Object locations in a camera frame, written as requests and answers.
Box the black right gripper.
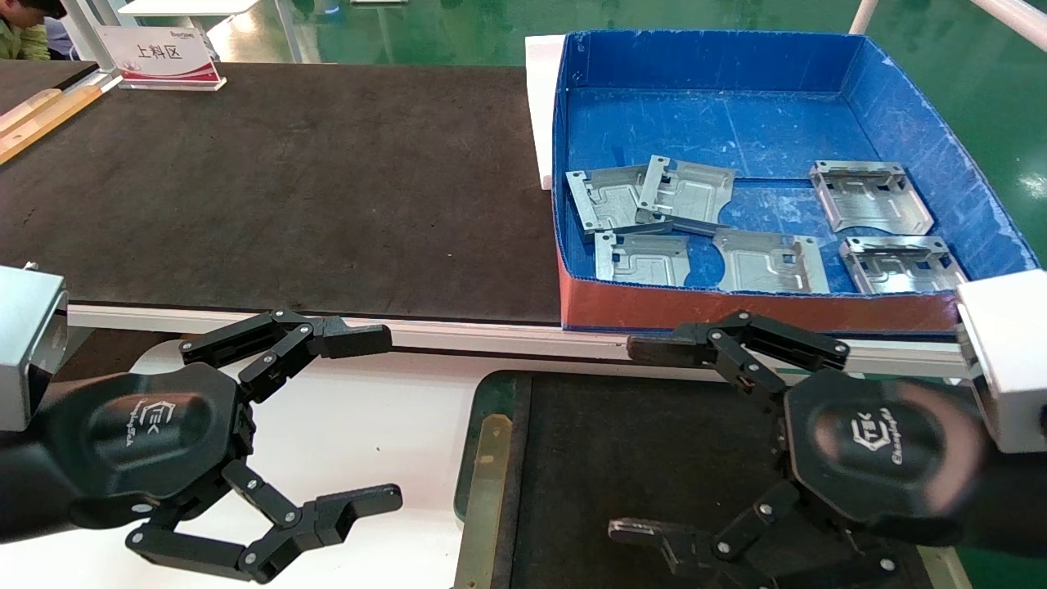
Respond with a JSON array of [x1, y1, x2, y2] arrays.
[[608, 309, 986, 589]]

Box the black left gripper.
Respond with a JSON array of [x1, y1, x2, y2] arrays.
[[47, 308, 403, 583]]

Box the stamped sheet metal part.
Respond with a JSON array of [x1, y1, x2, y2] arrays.
[[595, 232, 691, 287], [636, 155, 736, 237], [712, 228, 830, 295], [566, 166, 655, 235], [809, 160, 936, 235], [839, 236, 971, 295]]

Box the brass metal strip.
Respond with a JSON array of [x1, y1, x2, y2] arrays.
[[455, 415, 513, 589]]

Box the large black rubber mat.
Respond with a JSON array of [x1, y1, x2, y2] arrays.
[[0, 61, 565, 326]]

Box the blue corrugated plastic box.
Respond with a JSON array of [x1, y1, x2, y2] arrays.
[[552, 30, 1041, 335]]

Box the brown wooden strip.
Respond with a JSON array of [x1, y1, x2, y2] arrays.
[[0, 84, 105, 166]]

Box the white red sign card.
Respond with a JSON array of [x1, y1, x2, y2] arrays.
[[96, 25, 227, 92]]

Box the white foam board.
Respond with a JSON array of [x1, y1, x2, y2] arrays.
[[524, 34, 567, 191]]

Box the light wooden strip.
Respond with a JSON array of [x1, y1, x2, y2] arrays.
[[0, 88, 65, 137]]

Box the white table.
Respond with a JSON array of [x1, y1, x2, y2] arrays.
[[117, 0, 261, 19]]

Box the person in green shirt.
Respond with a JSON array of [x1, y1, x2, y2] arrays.
[[0, 0, 69, 61]]

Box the aluminium conveyor rail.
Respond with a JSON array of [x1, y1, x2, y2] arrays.
[[65, 304, 978, 379]]

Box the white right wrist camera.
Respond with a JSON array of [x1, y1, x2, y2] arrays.
[[955, 270, 1047, 455]]

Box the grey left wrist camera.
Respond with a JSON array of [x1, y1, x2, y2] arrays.
[[0, 266, 68, 432]]

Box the white metal frame post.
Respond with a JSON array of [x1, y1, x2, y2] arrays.
[[57, 0, 124, 91]]

